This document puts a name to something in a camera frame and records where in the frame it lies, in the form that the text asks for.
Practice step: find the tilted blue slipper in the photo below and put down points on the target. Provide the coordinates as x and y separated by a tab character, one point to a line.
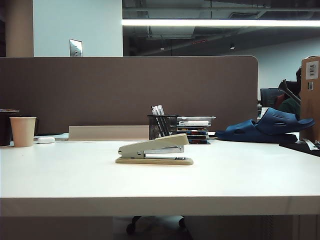
280	122

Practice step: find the small white case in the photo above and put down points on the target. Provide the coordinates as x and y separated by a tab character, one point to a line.
45	140

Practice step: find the black mat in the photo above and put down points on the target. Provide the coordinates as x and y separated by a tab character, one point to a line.
300	147

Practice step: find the silver packaging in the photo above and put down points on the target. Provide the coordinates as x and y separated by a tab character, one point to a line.
311	144

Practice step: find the brown cardboard box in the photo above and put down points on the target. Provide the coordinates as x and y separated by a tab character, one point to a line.
310	105

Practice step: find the person in green shirt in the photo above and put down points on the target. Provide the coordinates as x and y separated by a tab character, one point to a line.
290	107

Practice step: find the black and white pen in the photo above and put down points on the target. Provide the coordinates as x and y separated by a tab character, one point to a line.
160	110
155	110

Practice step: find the metal wall plate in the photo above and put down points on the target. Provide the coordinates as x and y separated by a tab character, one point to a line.
76	48

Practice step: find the brown desk divider panel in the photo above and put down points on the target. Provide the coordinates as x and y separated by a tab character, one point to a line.
100	90

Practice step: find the flat-lying blue slipper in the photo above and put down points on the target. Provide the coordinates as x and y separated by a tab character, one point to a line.
240	133

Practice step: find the black round container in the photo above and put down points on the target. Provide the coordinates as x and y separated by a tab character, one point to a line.
5	130

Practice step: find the beige paper cup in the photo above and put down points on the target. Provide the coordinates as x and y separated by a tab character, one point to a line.
23	131

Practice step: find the beige desk stapler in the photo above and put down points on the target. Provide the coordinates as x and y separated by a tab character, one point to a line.
155	145

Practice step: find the grey metal tool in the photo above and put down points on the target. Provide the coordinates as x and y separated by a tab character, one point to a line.
288	90

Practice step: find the black office chair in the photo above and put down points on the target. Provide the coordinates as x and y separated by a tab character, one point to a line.
268	97

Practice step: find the black mesh pen holder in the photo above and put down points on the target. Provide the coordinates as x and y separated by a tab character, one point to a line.
156	128

